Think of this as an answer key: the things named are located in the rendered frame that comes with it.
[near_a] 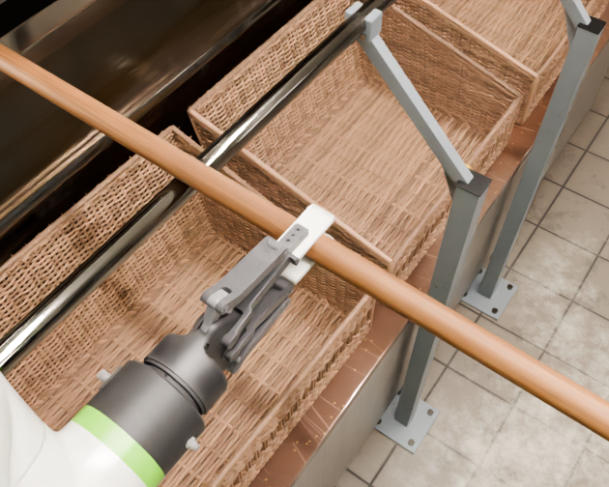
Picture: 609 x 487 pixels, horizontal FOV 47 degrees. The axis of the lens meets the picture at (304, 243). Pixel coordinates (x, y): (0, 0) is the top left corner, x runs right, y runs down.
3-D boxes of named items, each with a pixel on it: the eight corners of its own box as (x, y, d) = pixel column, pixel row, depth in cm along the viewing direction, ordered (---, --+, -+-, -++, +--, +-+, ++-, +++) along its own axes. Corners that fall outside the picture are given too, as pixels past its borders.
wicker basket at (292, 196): (197, 201, 155) (179, 108, 133) (339, 64, 182) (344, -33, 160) (386, 312, 138) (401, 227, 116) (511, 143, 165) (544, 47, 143)
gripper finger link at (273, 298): (230, 356, 66) (229, 364, 67) (300, 287, 72) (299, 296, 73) (198, 334, 67) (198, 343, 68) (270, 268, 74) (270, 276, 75)
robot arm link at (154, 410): (179, 496, 62) (161, 461, 55) (87, 420, 66) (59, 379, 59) (223, 442, 65) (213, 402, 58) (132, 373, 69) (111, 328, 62)
